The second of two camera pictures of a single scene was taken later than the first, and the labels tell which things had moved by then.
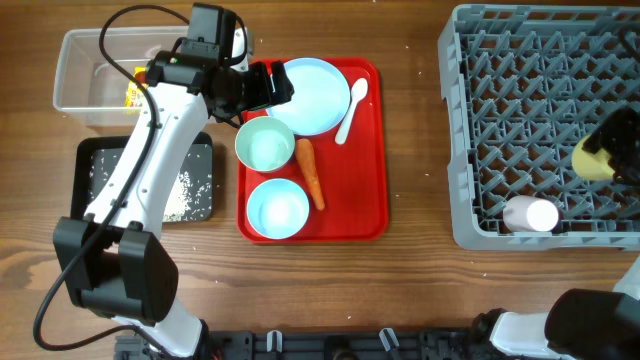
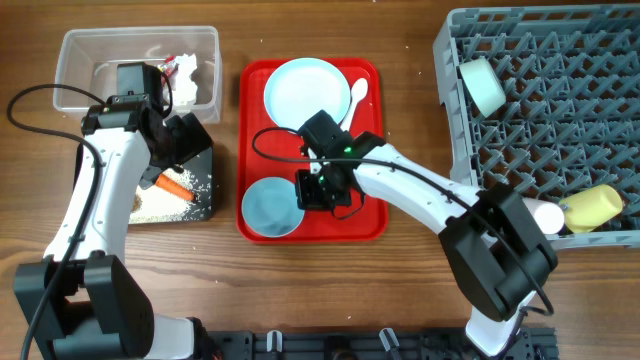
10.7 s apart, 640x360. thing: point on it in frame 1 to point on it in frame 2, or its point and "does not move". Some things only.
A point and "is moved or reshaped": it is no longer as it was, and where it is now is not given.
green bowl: [264, 144] to [483, 85]
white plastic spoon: [358, 91] does not move
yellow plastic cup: [591, 165] to [587, 210]
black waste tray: [188, 197] does not move
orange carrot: [305, 156] is moved or reshaped
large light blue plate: [321, 97] does not move
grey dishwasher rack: [522, 84] does not move
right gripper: [609, 136] to [306, 200]
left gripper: [262, 96] to [192, 136]
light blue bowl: [278, 208] does not move
